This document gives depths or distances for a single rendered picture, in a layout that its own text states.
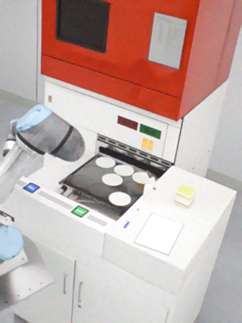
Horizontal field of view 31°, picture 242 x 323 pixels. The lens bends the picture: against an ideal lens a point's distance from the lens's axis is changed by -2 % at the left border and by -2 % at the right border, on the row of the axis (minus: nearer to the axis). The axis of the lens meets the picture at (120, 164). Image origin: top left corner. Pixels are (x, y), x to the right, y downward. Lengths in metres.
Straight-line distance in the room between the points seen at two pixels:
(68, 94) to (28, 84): 2.33
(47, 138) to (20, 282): 0.61
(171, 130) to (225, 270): 1.31
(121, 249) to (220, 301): 1.30
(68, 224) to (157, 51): 0.84
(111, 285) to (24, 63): 3.16
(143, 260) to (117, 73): 0.89
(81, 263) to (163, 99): 0.82
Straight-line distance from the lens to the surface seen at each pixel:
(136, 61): 2.06
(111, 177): 2.18
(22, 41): 4.62
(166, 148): 2.20
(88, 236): 1.83
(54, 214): 1.89
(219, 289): 3.01
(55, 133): 1.43
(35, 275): 1.79
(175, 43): 1.95
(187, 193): 1.93
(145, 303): 1.89
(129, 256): 1.77
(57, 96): 2.46
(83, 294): 2.09
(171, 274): 1.72
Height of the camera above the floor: 2.14
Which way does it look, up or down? 33 degrees down
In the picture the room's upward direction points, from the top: 7 degrees clockwise
